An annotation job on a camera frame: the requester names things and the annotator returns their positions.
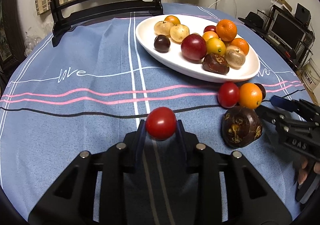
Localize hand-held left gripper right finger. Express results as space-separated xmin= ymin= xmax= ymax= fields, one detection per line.
xmin=176 ymin=119 xmax=293 ymax=225

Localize red cherry tomato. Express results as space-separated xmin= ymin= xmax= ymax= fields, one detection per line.
xmin=145 ymin=106 xmax=177 ymax=140
xmin=217 ymin=81 xmax=240 ymax=109

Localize yellow green citrus fruit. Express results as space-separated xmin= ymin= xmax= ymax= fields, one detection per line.
xmin=206 ymin=37 xmax=227 ymax=56

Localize small orange citrus fruit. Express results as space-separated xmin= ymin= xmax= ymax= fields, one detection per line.
xmin=238 ymin=82 xmax=263 ymax=110

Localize person's right hand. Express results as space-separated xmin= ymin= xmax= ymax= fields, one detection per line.
xmin=294 ymin=160 xmax=308 ymax=185

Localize orange kumquat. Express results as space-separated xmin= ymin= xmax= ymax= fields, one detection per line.
xmin=202 ymin=31 xmax=220 ymax=41

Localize pale tan smooth fruit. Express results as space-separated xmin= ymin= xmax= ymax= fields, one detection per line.
xmin=153 ymin=21 xmax=174 ymax=36
xmin=170 ymin=24 xmax=190 ymax=43

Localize dark brown oblong fruit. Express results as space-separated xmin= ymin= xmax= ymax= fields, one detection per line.
xmin=202 ymin=53 xmax=230 ymax=75

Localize black monitor and desk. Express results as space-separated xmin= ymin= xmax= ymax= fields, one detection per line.
xmin=240 ymin=6 xmax=315 ymax=73

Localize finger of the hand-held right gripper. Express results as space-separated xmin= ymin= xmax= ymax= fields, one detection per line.
xmin=256 ymin=105 xmax=288 ymax=128
xmin=271 ymin=95 xmax=300 ymax=113

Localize computer monitor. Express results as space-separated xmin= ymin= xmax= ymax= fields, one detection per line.
xmin=269 ymin=13 xmax=307 ymax=49

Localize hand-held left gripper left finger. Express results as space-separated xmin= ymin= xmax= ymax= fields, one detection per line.
xmin=27 ymin=119 xmax=147 ymax=225

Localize yellow kumquat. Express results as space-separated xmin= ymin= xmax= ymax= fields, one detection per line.
xmin=164 ymin=15 xmax=181 ymax=26

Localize dark purple plum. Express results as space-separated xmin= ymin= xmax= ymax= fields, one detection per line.
xmin=153 ymin=35 xmax=171 ymax=53
xmin=254 ymin=83 xmax=266 ymax=100

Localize white plastic bucket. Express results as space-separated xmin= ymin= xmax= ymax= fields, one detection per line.
xmin=301 ymin=62 xmax=320 ymax=90

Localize large orange mandarin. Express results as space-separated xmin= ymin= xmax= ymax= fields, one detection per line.
xmin=215 ymin=19 xmax=238 ymax=42

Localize black speaker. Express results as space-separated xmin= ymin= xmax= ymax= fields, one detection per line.
xmin=295 ymin=3 xmax=312 ymax=24

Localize white oval plate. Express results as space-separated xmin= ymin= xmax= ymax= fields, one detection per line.
xmin=135 ymin=14 xmax=261 ymax=83

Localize blue striped tablecloth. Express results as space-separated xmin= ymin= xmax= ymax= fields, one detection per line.
xmin=0 ymin=2 xmax=320 ymax=225

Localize large dark brown fruit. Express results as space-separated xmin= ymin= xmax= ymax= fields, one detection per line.
xmin=221 ymin=105 xmax=263 ymax=149

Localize black hat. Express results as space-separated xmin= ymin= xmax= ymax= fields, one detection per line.
xmin=238 ymin=11 xmax=265 ymax=31

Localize large tan round fruit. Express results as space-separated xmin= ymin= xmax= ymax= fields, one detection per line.
xmin=224 ymin=45 xmax=246 ymax=68

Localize clear plastic bag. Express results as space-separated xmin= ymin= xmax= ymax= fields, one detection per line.
xmin=24 ymin=32 xmax=43 ymax=58

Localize flat cardboard piece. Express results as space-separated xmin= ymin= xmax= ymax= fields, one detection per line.
xmin=271 ymin=0 xmax=293 ymax=11

